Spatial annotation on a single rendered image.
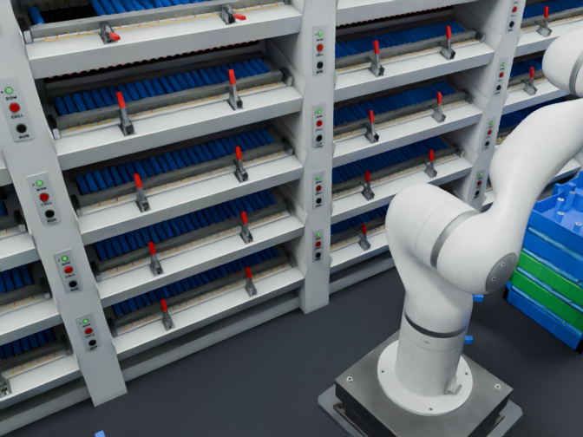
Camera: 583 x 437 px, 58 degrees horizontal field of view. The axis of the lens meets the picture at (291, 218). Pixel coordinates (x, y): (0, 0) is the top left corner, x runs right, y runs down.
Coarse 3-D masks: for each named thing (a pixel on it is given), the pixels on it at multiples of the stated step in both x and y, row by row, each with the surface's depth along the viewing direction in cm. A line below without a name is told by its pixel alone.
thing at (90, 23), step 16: (224, 0) 118; (240, 0) 119; (256, 0) 121; (272, 0) 123; (96, 16) 107; (112, 16) 108; (128, 16) 109; (144, 16) 110; (160, 16) 112; (176, 16) 113; (32, 32) 101; (48, 32) 103; (64, 32) 104
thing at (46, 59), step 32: (288, 0) 125; (128, 32) 109; (160, 32) 111; (192, 32) 112; (224, 32) 116; (256, 32) 121; (288, 32) 125; (32, 64) 100; (64, 64) 103; (96, 64) 106
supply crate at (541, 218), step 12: (564, 192) 168; (576, 192) 167; (540, 204) 164; (552, 204) 168; (564, 204) 170; (576, 204) 168; (540, 216) 158; (552, 216) 166; (564, 216) 165; (576, 216) 165; (540, 228) 159; (552, 228) 156; (564, 228) 152; (564, 240) 153; (576, 240) 150
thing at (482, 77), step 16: (480, 0) 163; (496, 0) 158; (480, 16) 165; (496, 16) 160; (512, 32) 164; (512, 48) 167; (496, 64) 167; (480, 80) 172; (496, 96) 175; (496, 112) 179; (464, 128) 184; (480, 128) 178; (496, 128) 183; (480, 144) 182; (480, 160) 187; (464, 176) 191; (464, 192) 194; (480, 208) 201
